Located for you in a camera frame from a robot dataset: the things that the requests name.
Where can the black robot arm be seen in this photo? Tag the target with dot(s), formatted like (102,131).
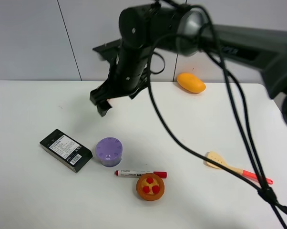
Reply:
(184,30)

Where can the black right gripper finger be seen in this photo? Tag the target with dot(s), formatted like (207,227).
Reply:
(103,107)

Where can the purple lidded can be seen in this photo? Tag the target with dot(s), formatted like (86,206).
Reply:
(109,151)

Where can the orange mango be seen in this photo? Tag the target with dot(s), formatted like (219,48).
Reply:
(191,83)

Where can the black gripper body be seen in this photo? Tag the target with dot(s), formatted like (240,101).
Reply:
(127,66)

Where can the beige spatula red handle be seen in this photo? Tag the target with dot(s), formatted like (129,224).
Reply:
(217,158)

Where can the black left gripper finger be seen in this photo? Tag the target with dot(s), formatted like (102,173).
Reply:
(99,94)

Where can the fruit tart toy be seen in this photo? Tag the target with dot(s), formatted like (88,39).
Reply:
(150,187)

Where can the red whiteboard marker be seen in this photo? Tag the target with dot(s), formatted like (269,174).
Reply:
(137,173)

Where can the black box with label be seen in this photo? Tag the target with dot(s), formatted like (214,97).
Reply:
(67,150)

